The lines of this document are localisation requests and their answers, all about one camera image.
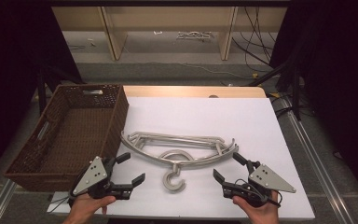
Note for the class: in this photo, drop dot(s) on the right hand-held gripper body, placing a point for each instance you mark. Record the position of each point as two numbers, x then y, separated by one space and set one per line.
268 180

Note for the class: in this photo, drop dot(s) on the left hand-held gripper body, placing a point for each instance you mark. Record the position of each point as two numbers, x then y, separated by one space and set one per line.
91 175

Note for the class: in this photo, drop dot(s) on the grey plastic clothes hanger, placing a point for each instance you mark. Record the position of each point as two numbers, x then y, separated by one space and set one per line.
167 137
173 187
200 164

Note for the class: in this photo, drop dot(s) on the brown woven basket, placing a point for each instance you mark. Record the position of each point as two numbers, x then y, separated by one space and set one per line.
74 133

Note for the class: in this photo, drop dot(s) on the person's left hand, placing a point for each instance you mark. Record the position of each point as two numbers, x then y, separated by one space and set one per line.
85 207

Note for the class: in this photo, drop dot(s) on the person's right hand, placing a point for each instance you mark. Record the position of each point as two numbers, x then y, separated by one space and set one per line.
259 214

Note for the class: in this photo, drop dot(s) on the white table cover sheet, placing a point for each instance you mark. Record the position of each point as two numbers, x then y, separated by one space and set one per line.
205 118

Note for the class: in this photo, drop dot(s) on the dark round table cap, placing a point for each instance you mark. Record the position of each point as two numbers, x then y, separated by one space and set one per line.
213 96

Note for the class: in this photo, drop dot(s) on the yellow tape piece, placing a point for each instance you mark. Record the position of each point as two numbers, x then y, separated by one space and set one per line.
254 75

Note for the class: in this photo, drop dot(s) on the black stand legs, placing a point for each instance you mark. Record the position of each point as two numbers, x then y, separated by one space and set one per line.
293 87

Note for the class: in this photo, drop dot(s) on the black curtain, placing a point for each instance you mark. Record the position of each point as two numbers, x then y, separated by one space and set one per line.
338 77
12 62

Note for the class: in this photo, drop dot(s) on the small white plastic piece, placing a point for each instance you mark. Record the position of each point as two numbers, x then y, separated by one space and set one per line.
158 32

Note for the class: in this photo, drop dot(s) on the white plastic pile on floor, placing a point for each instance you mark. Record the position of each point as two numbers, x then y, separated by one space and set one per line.
194 35

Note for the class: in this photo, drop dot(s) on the beige wooden shelf unit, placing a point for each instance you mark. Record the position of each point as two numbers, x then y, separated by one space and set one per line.
167 18

